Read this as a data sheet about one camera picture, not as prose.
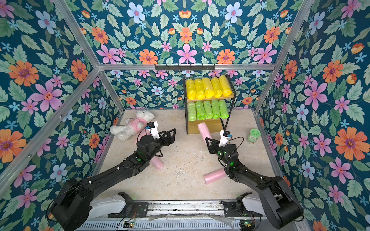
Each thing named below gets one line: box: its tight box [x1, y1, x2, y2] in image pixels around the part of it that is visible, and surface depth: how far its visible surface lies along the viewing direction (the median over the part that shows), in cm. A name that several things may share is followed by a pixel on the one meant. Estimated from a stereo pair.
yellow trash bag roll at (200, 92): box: [194, 78, 206, 101], surface depth 80 cm
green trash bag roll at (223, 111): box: [218, 99, 230, 119], surface depth 93 cm
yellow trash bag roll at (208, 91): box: [201, 77, 215, 99], surface depth 80 cm
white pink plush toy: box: [110, 110, 155, 142], surface depth 101 cm
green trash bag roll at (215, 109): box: [211, 99, 221, 120], surface depth 93 cm
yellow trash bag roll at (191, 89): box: [185, 78, 197, 100], surface depth 79 cm
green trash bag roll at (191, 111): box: [187, 101, 197, 122], surface depth 91 cm
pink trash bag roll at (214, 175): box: [203, 167, 227, 185], surface depth 84 cm
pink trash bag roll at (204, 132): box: [197, 122, 213, 144], surface depth 86 cm
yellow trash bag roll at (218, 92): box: [211, 77, 224, 99], surface depth 81 cm
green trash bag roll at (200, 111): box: [195, 100, 207, 121], surface depth 92 cm
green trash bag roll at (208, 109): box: [203, 100, 213, 120], surface depth 93 cm
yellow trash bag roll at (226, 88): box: [218, 75, 232, 97], surface depth 82 cm
